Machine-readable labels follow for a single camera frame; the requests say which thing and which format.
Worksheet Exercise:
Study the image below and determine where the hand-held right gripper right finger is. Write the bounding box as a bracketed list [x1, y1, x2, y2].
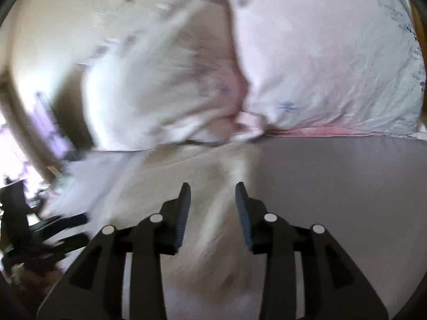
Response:
[235, 182, 389, 320]

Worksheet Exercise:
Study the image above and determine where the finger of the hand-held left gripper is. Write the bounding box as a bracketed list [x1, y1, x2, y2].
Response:
[31, 214, 89, 235]
[47, 233, 90, 254]

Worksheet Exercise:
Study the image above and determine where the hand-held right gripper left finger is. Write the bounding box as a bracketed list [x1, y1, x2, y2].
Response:
[37, 183, 192, 320]

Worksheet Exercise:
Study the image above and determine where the cream small garment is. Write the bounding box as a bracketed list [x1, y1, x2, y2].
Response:
[110, 143, 267, 320]

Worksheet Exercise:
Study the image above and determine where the purple curtain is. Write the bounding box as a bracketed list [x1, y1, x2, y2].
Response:
[33, 91, 76, 161]

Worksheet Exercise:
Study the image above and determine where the grey bed sheet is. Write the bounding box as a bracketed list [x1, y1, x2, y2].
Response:
[40, 133, 427, 320]

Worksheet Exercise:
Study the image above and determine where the white floral pillow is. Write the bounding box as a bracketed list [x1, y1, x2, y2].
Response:
[213, 0, 427, 138]
[80, 0, 249, 151]

